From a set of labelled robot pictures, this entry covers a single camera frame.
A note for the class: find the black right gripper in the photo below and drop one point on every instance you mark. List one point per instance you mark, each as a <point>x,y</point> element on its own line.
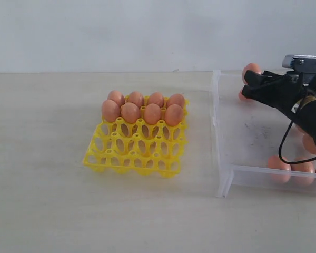
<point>277,91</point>

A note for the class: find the clear plastic bin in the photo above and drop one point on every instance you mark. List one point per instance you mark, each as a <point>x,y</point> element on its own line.
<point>247,134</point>

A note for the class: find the yellow plastic egg tray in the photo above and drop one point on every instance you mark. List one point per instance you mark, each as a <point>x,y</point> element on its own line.
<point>144,148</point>

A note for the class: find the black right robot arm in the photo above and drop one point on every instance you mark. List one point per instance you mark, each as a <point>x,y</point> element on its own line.
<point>304,117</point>

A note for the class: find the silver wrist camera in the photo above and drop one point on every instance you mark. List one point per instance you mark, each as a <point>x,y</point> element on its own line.
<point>305,65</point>

